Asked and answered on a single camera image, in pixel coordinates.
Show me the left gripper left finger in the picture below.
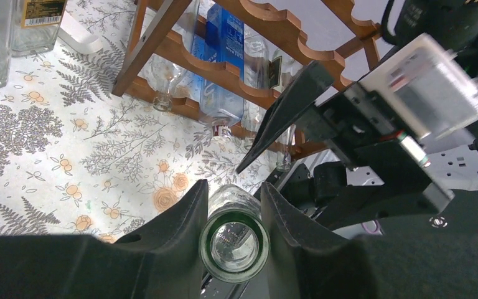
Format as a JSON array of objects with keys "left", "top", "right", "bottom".
[{"left": 0, "top": 179, "right": 209, "bottom": 298}]

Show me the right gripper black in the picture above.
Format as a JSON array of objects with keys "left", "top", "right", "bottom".
[{"left": 235, "top": 60, "right": 454, "bottom": 230}]

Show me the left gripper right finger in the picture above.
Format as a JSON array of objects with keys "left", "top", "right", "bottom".
[{"left": 261, "top": 183, "right": 478, "bottom": 298}]

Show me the clear glass flask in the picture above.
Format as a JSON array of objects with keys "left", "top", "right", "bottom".
[{"left": 199, "top": 184, "right": 270, "bottom": 283}]

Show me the blue glass bottle silver cap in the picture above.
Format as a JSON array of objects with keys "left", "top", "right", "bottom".
[{"left": 194, "top": 3, "right": 245, "bottom": 141}]

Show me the small clear glass bottle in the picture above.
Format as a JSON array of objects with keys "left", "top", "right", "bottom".
[{"left": 142, "top": 0, "right": 200, "bottom": 112}]

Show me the clear glass wine bottle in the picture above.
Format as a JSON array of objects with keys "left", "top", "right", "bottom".
[{"left": 268, "top": 49, "right": 303, "bottom": 93}]

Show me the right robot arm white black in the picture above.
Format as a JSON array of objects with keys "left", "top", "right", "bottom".
[{"left": 236, "top": 1, "right": 478, "bottom": 229}]

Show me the wooden wine rack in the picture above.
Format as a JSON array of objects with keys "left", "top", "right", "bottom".
[{"left": 111, "top": 0, "right": 384, "bottom": 159}]

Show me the clear bottle black gold cap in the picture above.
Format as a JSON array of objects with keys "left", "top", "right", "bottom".
[{"left": 11, "top": 0, "right": 67, "bottom": 57}]

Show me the floral table mat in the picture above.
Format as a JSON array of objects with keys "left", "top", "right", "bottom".
[{"left": 0, "top": 1, "right": 274, "bottom": 242}]

